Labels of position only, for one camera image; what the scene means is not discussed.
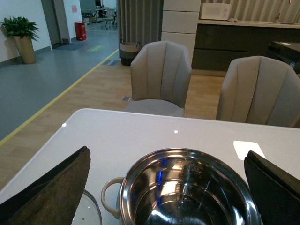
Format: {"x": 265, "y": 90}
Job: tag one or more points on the green potted plant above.
{"x": 23, "y": 32}

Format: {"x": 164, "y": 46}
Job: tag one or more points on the grey office chair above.
{"x": 110, "y": 18}

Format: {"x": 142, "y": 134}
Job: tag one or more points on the woven basket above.
{"x": 128, "y": 51}

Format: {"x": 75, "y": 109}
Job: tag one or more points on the black cabinet appliance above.
{"x": 286, "y": 52}

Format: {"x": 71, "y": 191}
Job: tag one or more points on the beige chair on left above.
{"x": 160, "y": 77}

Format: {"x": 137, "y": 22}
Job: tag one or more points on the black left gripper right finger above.
{"x": 275, "y": 191}

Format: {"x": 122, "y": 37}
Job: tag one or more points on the white cabinet column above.
{"x": 180, "y": 20}

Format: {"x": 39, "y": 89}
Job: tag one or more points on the red bin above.
{"x": 80, "y": 31}

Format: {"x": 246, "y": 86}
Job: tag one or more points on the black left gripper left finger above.
{"x": 53, "y": 198}

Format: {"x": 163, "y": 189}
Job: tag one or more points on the glass pot lid with knob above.
{"x": 88, "y": 211}

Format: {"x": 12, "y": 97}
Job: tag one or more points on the dark kitchen counter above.
{"x": 216, "y": 45}

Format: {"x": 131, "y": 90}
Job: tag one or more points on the beige chair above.
{"x": 160, "y": 77}
{"x": 260, "y": 90}

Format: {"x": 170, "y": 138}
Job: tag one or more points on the beige electric cooking pot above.
{"x": 179, "y": 186}

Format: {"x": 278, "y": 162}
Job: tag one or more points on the white microwave oven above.
{"x": 215, "y": 11}

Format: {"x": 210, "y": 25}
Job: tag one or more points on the beige chair on right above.
{"x": 260, "y": 90}

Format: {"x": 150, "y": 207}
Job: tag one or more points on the grey curtain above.
{"x": 139, "y": 21}

